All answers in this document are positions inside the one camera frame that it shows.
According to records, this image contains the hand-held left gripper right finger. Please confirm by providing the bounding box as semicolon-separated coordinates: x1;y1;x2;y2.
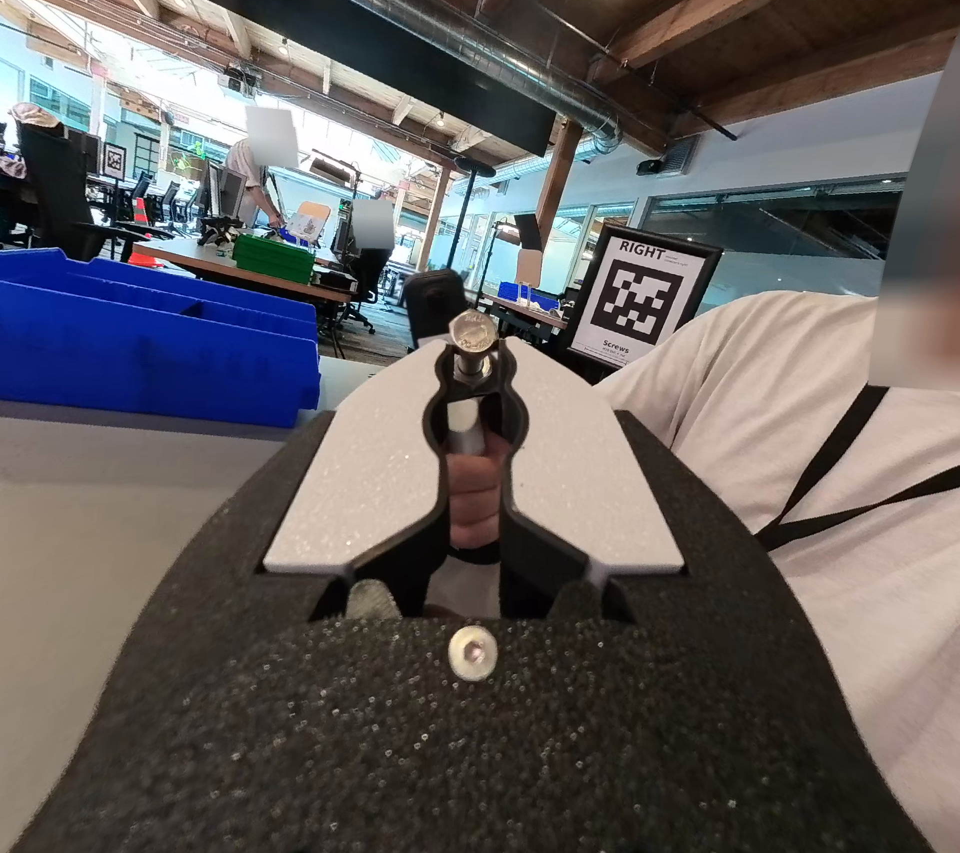
497;335;689;618

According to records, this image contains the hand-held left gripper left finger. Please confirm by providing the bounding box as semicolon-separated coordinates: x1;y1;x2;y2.
258;335;455;618

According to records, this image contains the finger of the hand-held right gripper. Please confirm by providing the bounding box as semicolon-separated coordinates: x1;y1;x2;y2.
446;397;486;457

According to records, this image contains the steel hex bolt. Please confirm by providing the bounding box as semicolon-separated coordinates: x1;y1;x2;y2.
447;310;501;391

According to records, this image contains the blue plastic bin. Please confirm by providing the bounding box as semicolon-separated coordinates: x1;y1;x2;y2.
499;280;561;308
0;247;324;430

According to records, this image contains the person's right hand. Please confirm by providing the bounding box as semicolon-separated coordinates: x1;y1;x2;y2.
447;433;515;552

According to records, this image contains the wooden desk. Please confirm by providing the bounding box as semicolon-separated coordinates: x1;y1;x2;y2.
129;238;355;304
478;292;573;346

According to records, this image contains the framed marker sign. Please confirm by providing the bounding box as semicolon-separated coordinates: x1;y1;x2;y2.
561;221;726;372

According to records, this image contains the black floor lamp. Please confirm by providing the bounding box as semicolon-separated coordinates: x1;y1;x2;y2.
441;154;499;286

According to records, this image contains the small document stand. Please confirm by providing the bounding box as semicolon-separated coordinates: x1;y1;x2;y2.
285;200;334;247

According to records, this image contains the green plastic bin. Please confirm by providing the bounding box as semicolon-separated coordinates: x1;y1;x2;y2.
231;232;318;287

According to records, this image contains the person in white shirt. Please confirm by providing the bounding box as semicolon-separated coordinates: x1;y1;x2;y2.
591;289;960;853

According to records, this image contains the black monitor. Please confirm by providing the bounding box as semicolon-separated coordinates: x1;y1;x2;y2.
201;165;250;226

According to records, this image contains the black hanging display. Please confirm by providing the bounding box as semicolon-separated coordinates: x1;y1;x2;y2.
43;0;558;158

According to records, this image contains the orange traffic cone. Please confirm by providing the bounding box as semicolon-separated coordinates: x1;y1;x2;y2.
127;195;164;268

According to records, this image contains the black office chair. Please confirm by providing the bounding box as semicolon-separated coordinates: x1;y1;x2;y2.
13;120;153;263

